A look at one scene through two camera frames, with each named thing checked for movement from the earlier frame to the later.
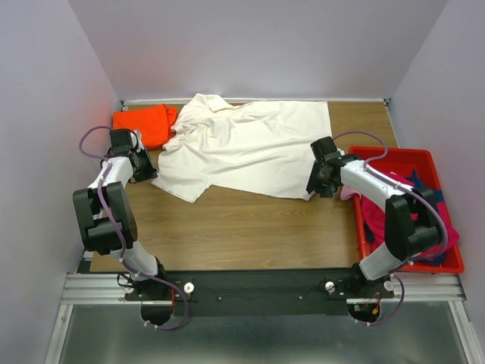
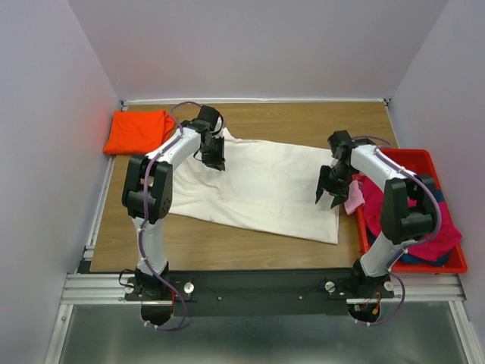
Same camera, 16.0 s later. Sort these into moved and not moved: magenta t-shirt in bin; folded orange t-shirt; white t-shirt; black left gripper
Moved: black left gripper; white t-shirt
Not moved: folded orange t-shirt; magenta t-shirt in bin
